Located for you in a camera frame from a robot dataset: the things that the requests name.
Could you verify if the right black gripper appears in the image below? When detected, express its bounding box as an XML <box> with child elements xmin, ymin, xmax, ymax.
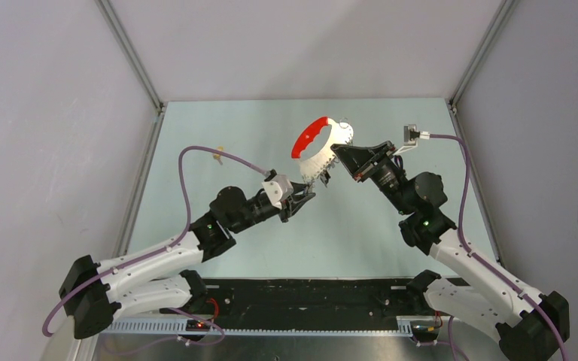
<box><xmin>331</xmin><ymin>141</ymin><xmax>413</xmax><ymax>216</ymax></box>

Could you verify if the steel key holder red handle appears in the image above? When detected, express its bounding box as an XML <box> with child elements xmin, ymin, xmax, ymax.
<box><xmin>290</xmin><ymin>117</ymin><xmax>354</xmax><ymax>184</ymax></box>

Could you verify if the black key tag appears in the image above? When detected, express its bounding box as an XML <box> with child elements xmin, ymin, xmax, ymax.
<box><xmin>319</xmin><ymin>171</ymin><xmax>330</xmax><ymax>187</ymax></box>

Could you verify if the yellow key tag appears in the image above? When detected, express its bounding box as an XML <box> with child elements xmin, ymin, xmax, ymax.
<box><xmin>212</xmin><ymin>146</ymin><xmax>224</xmax><ymax>165</ymax></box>

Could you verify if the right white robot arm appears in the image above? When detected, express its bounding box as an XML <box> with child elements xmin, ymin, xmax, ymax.
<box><xmin>331</xmin><ymin>141</ymin><xmax>570</xmax><ymax>360</ymax></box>

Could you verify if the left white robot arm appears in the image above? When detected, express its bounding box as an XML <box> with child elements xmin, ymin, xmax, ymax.
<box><xmin>59</xmin><ymin>180</ymin><xmax>315</xmax><ymax>339</ymax></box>

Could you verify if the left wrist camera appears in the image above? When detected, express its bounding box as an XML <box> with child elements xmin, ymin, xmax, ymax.
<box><xmin>262</xmin><ymin>169</ymin><xmax>294</xmax><ymax>209</ymax></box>

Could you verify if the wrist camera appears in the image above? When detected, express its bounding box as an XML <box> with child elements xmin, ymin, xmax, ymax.
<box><xmin>262</xmin><ymin>169</ymin><xmax>294</xmax><ymax>209</ymax></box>
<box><xmin>395</xmin><ymin>124</ymin><xmax>430</xmax><ymax>155</ymax></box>

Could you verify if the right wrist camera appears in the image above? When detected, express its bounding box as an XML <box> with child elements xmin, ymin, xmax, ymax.
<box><xmin>395</xmin><ymin>124</ymin><xmax>430</xmax><ymax>155</ymax></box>

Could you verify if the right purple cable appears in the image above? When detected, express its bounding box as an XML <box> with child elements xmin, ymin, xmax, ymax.
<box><xmin>427</xmin><ymin>134</ymin><xmax>569</xmax><ymax>361</ymax></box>

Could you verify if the purple cable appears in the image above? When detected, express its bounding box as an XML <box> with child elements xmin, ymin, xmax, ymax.
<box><xmin>41</xmin><ymin>145</ymin><xmax>270</xmax><ymax>347</ymax></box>
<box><xmin>427</xmin><ymin>134</ymin><xmax>569</xmax><ymax>361</ymax></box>

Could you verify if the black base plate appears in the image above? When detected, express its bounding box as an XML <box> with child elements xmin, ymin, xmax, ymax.
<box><xmin>182</xmin><ymin>278</ymin><xmax>435</xmax><ymax>332</ymax></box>

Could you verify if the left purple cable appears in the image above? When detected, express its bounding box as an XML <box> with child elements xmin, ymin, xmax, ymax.
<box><xmin>41</xmin><ymin>145</ymin><xmax>270</xmax><ymax>347</ymax></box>

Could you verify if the right aluminium corner post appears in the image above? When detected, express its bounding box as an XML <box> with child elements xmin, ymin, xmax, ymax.
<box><xmin>447</xmin><ymin>0</ymin><xmax>516</xmax><ymax>114</ymax></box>

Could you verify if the aluminium corner post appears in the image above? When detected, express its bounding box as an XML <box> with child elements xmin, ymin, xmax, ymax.
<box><xmin>94</xmin><ymin>0</ymin><xmax>164</xmax><ymax>114</ymax></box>
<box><xmin>447</xmin><ymin>0</ymin><xmax>516</xmax><ymax>114</ymax></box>

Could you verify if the grey cable duct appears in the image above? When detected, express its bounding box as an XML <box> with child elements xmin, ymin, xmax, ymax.
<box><xmin>114</xmin><ymin>320</ymin><xmax>414</xmax><ymax>337</ymax></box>

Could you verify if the left aluminium corner post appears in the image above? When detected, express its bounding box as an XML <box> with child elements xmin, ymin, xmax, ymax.
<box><xmin>94</xmin><ymin>0</ymin><xmax>164</xmax><ymax>114</ymax></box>

